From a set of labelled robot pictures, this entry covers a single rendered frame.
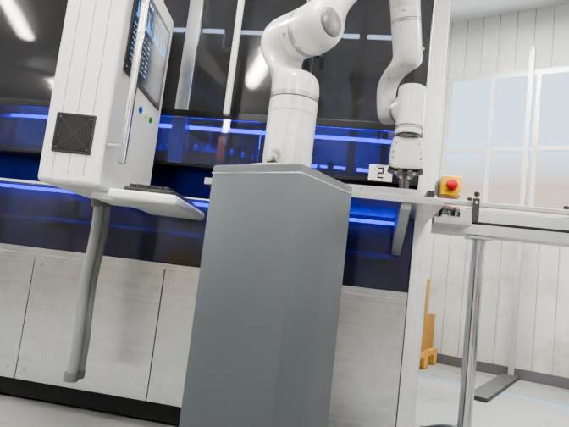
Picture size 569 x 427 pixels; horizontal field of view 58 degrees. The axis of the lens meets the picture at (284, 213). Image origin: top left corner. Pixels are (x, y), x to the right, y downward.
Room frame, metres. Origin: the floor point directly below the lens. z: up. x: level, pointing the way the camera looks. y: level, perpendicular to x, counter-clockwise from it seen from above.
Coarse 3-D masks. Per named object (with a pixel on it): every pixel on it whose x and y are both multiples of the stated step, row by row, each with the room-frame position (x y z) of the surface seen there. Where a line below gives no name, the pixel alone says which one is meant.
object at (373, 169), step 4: (372, 164) 1.83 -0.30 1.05; (376, 164) 1.82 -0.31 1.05; (372, 168) 1.83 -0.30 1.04; (376, 168) 1.82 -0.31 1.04; (384, 168) 1.82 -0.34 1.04; (372, 172) 1.83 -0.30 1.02; (376, 172) 1.82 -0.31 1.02; (384, 172) 1.82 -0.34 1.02; (368, 176) 1.83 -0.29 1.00; (372, 176) 1.83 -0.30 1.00; (376, 176) 1.82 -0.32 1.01; (380, 176) 1.82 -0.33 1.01; (384, 176) 1.82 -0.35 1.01; (388, 176) 1.82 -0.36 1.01; (380, 180) 1.82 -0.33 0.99; (384, 180) 1.82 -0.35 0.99; (388, 180) 1.81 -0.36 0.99
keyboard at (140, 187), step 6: (126, 186) 1.45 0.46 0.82; (132, 186) 1.46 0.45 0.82; (138, 186) 1.46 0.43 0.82; (144, 186) 1.46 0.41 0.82; (150, 186) 1.46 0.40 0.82; (156, 186) 1.47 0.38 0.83; (156, 192) 1.45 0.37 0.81; (162, 192) 1.45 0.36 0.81; (168, 192) 1.45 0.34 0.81; (174, 192) 1.53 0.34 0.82; (180, 198) 1.57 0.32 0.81; (192, 204) 1.80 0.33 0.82
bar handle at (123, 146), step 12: (144, 0) 1.44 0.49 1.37; (144, 12) 1.44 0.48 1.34; (144, 24) 1.44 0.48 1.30; (144, 36) 1.45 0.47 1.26; (132, 60) 1.44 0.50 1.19; (132, 72) 1.44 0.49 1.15; (132, 84) 1.44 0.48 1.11; (132, 96) 1.44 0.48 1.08; (132, 108) 1.44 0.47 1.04; (108, 144) 1.44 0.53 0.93; (120, 144) 1.44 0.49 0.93; (120, 156) 1.44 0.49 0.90
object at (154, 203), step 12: (96, 192) 1.52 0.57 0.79; (108, 192) 1.43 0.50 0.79; (120, 192) 1.43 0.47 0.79; (132, 192) 1.43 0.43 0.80; (144, 192) 1.43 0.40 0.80; (120, 204) 1.64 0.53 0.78; (132, 204) 1.56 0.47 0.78; (144, 204) 1.51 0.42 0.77; (156, 204) 1.46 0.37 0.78; (168, 204) 1.43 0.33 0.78; (180, 204) 1.48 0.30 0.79; (168, 216) 1.86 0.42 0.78; (180, 216) 1.80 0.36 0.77; (192, 216) 1.74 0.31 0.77
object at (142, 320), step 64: (0, 256) 2.08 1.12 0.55; (64, 256) 2.03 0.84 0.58; (0, 320) 2.07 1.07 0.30; (64, 320) 2.02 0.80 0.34; (128, 320) 1.98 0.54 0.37; (192, 320) 1.93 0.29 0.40; (384, 320) 1.81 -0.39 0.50; (64, 384) 2.01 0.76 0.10; (128, 384) 1.97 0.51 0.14; (384, 384) 1.81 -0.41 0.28
